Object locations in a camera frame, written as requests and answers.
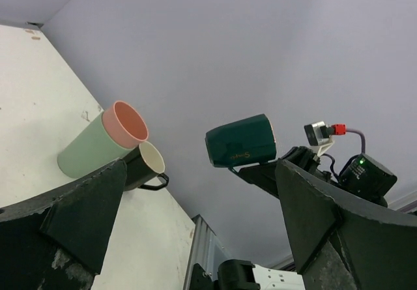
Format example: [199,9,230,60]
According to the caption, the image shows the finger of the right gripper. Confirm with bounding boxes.
[228,161,280,199]

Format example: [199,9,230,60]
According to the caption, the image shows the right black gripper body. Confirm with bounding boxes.
[281,146,331,181]

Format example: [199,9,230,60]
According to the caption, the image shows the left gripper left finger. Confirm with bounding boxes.
[1,160,127,289]

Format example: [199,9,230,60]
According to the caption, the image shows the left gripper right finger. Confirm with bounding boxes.
[276,160,416,289]

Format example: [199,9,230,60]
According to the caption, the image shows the dark teal cup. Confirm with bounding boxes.
[205,114,277,168]

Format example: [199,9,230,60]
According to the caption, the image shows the light green plastic cup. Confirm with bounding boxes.
[57,112,132,179]

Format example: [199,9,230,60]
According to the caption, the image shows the black mug with handle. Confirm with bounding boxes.
[123,141,169,192]

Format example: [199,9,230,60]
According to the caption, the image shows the pink cup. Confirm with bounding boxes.
[102,101,149,149]

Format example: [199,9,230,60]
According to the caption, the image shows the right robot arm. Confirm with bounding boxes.
[207,146,416,289]

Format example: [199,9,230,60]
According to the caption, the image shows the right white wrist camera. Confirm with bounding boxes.
[304,121,334,157]

